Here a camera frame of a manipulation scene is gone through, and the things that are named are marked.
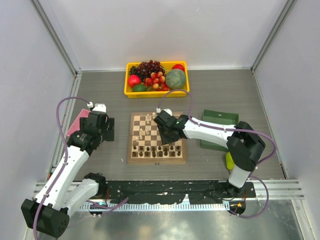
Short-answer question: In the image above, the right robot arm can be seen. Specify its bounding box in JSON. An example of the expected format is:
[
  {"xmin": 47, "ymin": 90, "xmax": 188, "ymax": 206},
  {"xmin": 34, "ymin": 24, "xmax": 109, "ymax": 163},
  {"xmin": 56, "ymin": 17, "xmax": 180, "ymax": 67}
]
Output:
[{"xmin": 153, "ymin": 109, "xmax": 266, "ymax": 197}]

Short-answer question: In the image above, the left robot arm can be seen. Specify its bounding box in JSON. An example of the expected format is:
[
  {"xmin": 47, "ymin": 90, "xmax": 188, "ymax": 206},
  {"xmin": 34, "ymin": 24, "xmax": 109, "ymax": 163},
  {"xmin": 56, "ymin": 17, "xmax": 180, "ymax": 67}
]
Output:
[{"xmin": 21, "ymin": 110, "xmax": 115, "ymax": 239}]

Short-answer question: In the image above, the wooden chess board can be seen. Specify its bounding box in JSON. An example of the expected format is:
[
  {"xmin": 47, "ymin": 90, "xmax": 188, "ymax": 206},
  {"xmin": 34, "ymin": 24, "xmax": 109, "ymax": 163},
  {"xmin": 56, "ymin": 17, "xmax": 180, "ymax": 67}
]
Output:
[{"xmin": 127, "ymin": 112, "xmax": 187, "ymax": 164}]

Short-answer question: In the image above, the pink plastic box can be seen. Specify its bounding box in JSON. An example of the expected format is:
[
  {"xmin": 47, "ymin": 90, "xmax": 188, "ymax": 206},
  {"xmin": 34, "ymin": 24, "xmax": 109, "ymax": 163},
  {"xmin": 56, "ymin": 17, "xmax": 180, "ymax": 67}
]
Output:
[{"xmin": 66, "ymin": 109, "xmax": 90, "ymax": 137}]

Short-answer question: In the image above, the red cherry cluster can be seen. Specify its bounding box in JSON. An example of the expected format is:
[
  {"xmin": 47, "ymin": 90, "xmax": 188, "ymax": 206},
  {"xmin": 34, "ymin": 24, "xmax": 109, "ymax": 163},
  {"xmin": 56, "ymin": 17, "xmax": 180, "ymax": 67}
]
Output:
[{"xmin": 143, "ymin": 71, "xmax": 171, "ymax": 92}]

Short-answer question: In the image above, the green melon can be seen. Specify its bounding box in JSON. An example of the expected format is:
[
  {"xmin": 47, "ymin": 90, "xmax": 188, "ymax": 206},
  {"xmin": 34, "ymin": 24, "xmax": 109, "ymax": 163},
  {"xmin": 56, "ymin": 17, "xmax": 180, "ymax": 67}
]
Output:
[{"xmin": 165, "ymin": 69, "xmax": 187, "ymax": 90}]

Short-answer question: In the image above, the green lime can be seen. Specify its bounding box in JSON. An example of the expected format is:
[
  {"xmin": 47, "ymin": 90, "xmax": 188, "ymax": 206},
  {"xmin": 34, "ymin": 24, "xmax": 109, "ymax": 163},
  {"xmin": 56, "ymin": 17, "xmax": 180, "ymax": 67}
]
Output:
[{"xmin": 132, "ymin": 84, "xmax": 147, "ymax": 92}]

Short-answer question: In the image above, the yellow plastic fruit bin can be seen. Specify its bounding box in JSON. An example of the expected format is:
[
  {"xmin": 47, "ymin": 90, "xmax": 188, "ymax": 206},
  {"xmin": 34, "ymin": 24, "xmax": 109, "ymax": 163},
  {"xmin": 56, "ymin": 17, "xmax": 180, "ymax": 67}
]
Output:
[{"xmin": 124, "ymin": 61, "xmax": 190, "ymax": 99}]

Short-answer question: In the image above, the green tray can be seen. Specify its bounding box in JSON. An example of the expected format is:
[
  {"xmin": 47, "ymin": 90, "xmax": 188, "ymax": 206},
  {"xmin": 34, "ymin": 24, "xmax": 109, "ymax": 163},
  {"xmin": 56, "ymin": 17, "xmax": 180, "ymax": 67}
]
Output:
[{"xmin": 200, "ymin": 109, "xmax": 239, "ymax": 152}]

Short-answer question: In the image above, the red apple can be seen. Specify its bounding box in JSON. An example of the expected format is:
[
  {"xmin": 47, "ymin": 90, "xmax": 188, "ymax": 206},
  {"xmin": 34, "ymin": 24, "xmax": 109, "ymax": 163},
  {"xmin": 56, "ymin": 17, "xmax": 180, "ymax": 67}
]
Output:
[{"xmin": 127, "ymin": 74, "xmax": 142, "ymax": 88}]

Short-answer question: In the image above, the red tomato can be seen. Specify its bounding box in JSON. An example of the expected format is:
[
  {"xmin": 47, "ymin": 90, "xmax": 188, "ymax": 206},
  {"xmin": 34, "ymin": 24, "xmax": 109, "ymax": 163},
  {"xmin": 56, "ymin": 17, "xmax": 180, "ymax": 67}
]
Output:
[{"xmin": 171, "ymin": 64, "xmax": 185, "ymax": 72}]

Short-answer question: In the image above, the dark grape bunch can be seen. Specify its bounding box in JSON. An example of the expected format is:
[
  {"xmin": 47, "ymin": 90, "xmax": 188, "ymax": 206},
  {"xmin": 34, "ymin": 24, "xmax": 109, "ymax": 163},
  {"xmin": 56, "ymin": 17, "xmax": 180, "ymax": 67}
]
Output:
[{"xmin": 129, "ymin": 60, "xmax": 166, "ymax": 80}]

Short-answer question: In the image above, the green pear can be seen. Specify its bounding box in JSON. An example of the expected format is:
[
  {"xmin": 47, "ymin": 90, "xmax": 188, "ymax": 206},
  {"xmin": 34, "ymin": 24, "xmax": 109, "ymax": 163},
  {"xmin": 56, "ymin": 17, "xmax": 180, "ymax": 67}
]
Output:
[{"xmin": 225, "ymin": 151, "xmax": 235, "ymax": 171}]

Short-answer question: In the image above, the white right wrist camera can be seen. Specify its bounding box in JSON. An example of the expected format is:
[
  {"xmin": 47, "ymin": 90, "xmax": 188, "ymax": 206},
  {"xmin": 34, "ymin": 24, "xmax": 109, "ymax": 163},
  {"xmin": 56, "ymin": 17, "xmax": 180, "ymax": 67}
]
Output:
[{"xmin": 156, "ymin": 107, "xmax": 173, "ymax": 116}]

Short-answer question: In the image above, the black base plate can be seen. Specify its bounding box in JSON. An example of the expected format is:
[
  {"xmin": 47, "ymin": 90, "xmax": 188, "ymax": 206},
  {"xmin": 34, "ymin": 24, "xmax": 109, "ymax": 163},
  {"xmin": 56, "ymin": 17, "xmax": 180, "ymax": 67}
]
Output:
[{"xmin": 94, "ymin": 180, "xmax": 256, "ymax": 205}]

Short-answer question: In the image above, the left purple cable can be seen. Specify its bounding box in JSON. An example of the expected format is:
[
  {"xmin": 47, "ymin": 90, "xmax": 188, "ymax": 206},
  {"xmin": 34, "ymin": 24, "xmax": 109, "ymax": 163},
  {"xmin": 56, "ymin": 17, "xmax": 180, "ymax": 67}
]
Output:
[{"xmin": 32, "ymin": 96, "xmax": 130, "ymax": 240}]

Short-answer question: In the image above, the purple cable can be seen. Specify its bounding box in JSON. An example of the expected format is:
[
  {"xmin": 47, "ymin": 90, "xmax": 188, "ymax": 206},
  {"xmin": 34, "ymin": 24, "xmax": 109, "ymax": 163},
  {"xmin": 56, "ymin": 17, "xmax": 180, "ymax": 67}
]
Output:
[
  {"xmin": 155, "ymin": 90, "xmax": 278, "ymax": 220},
  {"xmin": 32, "ymin": 96, "xmax": 130, "ymax": 240}
]

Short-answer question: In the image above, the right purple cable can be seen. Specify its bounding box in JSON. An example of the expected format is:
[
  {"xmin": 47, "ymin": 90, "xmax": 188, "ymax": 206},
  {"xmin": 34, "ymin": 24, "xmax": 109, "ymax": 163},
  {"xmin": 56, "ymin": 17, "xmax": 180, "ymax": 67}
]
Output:
[{"xmin": 155, "ymin": 90, "xmax": 278, "ymax": 220}]

